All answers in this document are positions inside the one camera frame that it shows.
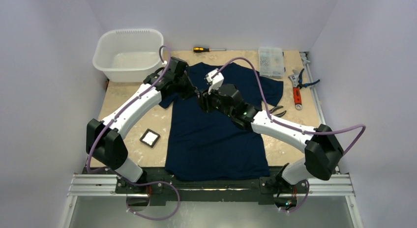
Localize yellow black screwdriver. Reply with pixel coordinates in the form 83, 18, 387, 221
192, 47, 226, 53

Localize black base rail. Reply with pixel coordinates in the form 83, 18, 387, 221
75, 167, 308, 208

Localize clear plastic parts box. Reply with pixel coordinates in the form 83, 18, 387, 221
258, 47, 286, 79

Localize brooch in black box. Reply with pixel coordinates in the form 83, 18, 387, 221
140, 129, 161, 148

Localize adjustable wrench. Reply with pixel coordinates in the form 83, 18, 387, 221
288, 72, 299, 88

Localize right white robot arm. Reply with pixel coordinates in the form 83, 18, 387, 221
198, 84, 343, 192

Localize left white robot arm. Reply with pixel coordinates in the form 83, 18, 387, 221
86, 57, 195, 193

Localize blue handled pliers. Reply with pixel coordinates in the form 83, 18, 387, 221
297, 68, 321, 89

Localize black handled pliers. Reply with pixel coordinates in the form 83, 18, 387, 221
268, 106, 287, 118

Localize white plastic tub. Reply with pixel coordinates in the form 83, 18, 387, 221
92, 29, 164, 83

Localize navy blue t-shirt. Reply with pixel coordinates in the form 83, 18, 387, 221
159, 62, 284, 181

